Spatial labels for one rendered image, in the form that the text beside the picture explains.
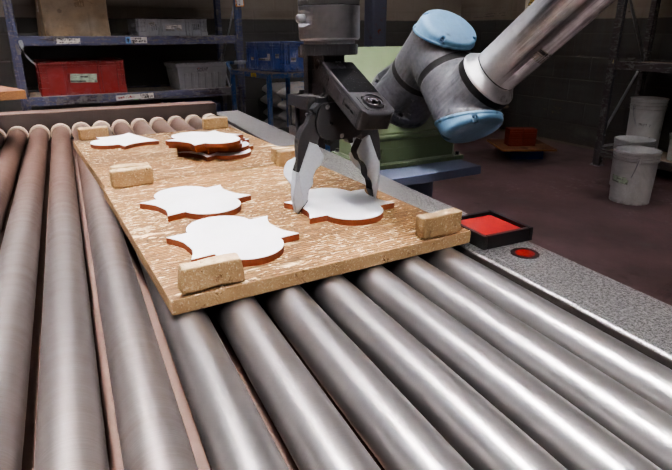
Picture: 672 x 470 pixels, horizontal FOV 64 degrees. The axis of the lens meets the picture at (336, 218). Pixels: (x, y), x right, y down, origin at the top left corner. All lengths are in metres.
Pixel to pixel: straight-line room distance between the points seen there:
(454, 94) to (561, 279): 0.50
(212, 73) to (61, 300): 4.71
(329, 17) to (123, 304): 0.38
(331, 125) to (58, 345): 0.38
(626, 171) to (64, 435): 4.04
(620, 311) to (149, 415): 0.41
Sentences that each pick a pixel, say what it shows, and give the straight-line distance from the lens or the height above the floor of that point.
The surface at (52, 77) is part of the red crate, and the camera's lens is 4.97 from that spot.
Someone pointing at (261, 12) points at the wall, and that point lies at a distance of 6.04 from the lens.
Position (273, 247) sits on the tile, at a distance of 0.57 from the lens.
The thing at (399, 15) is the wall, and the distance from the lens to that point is 6.88.
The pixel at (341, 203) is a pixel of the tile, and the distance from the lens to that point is 0.70.
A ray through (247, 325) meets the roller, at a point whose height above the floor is 0.92.
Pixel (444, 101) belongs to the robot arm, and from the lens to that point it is 1.03.
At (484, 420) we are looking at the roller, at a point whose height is 0.92.
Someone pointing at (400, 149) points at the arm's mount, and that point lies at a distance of 1.20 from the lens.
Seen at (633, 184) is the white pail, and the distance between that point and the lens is 4.24.
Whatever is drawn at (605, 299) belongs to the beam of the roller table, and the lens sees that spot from 0.58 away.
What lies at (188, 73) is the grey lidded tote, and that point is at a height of 0.79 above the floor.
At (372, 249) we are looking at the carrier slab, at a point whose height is 0.94.
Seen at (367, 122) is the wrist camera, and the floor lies 1.06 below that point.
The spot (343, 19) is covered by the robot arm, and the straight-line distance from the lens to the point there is 0.67.
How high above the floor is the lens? 1.16
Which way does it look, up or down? 19 degrees down
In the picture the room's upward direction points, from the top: straight up
